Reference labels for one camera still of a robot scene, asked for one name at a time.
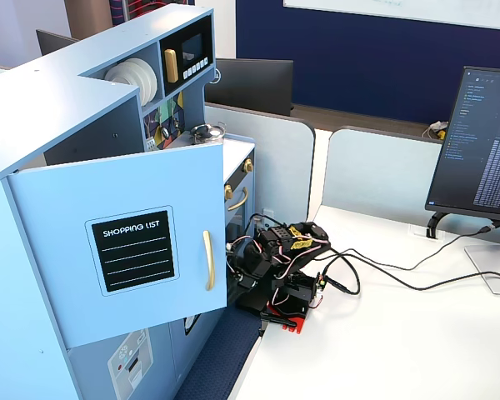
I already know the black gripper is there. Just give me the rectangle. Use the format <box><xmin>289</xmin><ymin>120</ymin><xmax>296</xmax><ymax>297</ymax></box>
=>
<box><xmin>227</xmin><ymin>239</ymin><xmax>273</xmax><ymax>289</ymax></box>

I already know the blue shopping list cabinet door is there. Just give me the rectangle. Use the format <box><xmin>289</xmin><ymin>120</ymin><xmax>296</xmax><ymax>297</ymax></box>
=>
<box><xmin>6</xmin><ymin>139</ymin><xmax>228</xmax><ymax>351</ymax></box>

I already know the red printed arm base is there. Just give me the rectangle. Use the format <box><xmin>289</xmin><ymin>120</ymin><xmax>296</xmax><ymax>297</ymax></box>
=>
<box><xmin>266</xmin><ymin>302</ymin><xmax>308</xmax><ymax>335</ymax></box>

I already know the blue door with dishes print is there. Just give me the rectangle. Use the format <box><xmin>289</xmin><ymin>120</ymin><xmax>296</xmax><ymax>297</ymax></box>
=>
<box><xmin>168</xmin><ymin>307</ymin><xmax>227</xmax><ymax>378</ymax></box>

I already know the blue door with dispenser print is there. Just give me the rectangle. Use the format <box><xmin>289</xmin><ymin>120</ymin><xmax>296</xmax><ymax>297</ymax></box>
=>
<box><xmin>66</xmin><ymin>322</ymin><xmax>178</xmax><ymax>400</ymax></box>

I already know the black flat base block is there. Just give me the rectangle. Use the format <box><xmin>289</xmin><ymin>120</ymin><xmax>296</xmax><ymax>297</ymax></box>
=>
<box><xmin>235</xmin><ymin>287</ymin><xmax>270</xmax><ymax>314</ymax></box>

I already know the black table clamp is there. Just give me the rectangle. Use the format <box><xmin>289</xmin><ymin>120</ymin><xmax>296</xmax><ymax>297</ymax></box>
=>
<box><xmin>257</xmin><ymin>312</ymin><xmax>298</xmax><ymax>334</ymax></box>

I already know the dark blue textured mat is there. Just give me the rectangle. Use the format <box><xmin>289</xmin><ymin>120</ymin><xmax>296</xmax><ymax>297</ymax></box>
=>
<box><xmin>172</xmin><ymin>306</ymin><xmax>263</xmax><ymax>400</ymax></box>

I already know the pale blue desk divider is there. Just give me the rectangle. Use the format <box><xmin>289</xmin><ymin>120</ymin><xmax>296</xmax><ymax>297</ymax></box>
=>
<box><xmin>203</xmin><ymin>102</ymin><xmax>317</xmax><ymax>228</ymax></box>
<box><xmin>321</xmin><ymin>126</ymin><xmax>445</xmax><ymax>227</ymax></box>

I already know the silver toy pot with lid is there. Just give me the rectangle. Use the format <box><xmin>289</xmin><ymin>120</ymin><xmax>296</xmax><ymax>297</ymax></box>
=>
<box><xmin>190</xmin><ymin>122</ymin><xmax>228</xmax><ymax>145</ymax></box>

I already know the wide black monitor back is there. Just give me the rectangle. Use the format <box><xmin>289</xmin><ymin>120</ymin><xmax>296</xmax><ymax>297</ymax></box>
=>
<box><xmin>203</xmin><ymin>57</ymin><xmax>295</xmax><ymax>118</ymax></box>

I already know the white plates stack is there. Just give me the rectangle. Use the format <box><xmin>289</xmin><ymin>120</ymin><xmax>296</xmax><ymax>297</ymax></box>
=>
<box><xmin>127</xmin><ymin>57</ymin><xmax>158</xmax><ymax>105</ymax></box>

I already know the white toy plate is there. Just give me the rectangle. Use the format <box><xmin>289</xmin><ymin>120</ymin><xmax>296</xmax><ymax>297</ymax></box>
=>
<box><xmin>104</xmin><ymin>62</ymin><xmax>145</xmax><ymax>91</ymax></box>
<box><xmin>116</xmin><ymin>59</ymin><xmax>152</xmax><ymax>99</ymax></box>

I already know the silver monitor stand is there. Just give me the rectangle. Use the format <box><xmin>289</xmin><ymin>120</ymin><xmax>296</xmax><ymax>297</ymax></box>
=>
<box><xmin>464</xmin><ymin>219</ymin><xmax>500</xmax><ymax>298</ymax></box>

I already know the blue toy kitchen body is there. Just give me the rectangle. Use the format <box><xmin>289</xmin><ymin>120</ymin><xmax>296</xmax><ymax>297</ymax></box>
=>
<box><xmin>0</xmin><ymin>3</ymin><xmax>258</xmax><ymax>400</ymax></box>

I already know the lit computer monitor with code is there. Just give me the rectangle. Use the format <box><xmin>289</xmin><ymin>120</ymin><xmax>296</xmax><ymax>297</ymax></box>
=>
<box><xmin>424</xmin><ymin>65</ymin><xmax>500</xmax><ymax>223</ymax></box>

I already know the brown wooden panel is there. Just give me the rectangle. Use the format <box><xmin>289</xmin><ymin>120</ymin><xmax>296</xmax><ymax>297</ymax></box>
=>
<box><xmin>64</xmin><ymin>0</ymin><xmax>114</xmax><ymax>41</ymax></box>

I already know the small black monitor back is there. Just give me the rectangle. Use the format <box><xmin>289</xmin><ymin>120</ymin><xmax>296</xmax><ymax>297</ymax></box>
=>
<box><xmin>36</xmin><ymin>28</ymin><xmax>81</xmax><ymax>57</ymax></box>

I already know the white whiteboard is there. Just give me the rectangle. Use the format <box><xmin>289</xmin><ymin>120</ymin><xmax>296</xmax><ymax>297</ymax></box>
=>
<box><xmin>282</xmin><ymin>0</ymin><xmax>500</xmax><ymax>33</ymax></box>

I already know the blue oven door gold handle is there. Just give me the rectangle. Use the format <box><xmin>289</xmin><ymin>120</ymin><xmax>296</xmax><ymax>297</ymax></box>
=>
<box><xmin>223</xmin><ymin>179</ymin><xmax>252</xmax><ymax>259</ymax></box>

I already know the black cable to monitor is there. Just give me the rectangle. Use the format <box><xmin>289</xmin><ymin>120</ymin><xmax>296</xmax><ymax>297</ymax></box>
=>
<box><xmin>327</xmin><ymin>223</ymin><xmax>495</xmax><ymax>273</ymax></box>

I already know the long black power cable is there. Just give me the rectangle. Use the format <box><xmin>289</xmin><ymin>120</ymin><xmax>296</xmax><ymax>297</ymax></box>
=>
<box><xmin>322</xmin><ymin>249</ymin><xmax>500</xmax><ymax>298</ymax></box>

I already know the black microwave door gold handle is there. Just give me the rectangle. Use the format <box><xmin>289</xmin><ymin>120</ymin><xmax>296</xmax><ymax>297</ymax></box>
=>
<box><xmin>158</xmin><ymin>15</ymin><xmax>214</xmax><ymax>98</ymax></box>

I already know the yellow and white cable bundle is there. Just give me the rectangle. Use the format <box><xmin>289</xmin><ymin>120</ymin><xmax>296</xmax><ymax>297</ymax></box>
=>
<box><xmin>421</xmin><ymin>119</ymin><xmax>450</xmax><ymax>142</ymax></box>

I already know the rack with red cables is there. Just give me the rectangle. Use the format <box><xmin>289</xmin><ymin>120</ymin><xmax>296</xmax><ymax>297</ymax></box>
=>
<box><xmin>107</xmin><ymin>0</ymin><xmax>195</xmax><ymax>27</ymax></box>

